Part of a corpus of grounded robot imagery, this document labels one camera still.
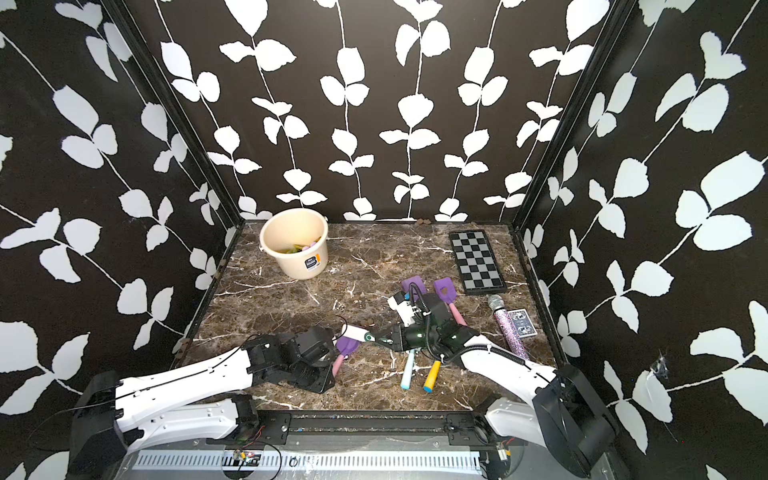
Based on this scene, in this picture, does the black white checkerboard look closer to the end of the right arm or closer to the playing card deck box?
the playing card deck box

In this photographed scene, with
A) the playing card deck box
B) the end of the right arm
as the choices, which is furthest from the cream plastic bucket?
the playing card deck box

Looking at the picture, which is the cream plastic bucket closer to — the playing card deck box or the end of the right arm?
the end of the right arm

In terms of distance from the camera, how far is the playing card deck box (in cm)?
92

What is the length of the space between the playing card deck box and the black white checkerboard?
0.10m

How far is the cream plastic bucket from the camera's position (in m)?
0.92

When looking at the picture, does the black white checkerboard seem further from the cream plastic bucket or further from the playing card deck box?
the cream plastic bucket

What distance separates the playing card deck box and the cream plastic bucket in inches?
26.0

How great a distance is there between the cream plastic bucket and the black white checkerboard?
1.64 ft

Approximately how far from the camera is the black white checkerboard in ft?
3.37
